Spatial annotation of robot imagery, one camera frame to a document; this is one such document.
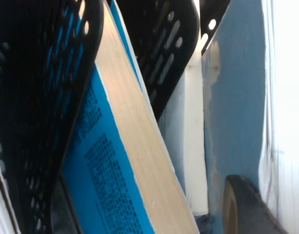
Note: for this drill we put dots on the black spine robotics book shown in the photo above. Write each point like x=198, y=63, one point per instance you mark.
x=1, y=200

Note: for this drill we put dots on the bright blue book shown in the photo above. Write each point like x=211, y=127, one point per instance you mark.
x=130, y=122

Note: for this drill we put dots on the grey-blue book white spine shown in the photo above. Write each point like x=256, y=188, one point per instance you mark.
x=188, y=136

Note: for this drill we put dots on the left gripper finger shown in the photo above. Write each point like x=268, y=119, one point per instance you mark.
x=247, y=209

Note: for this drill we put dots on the black perforated book stand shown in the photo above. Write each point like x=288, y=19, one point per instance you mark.
x=30, y=85

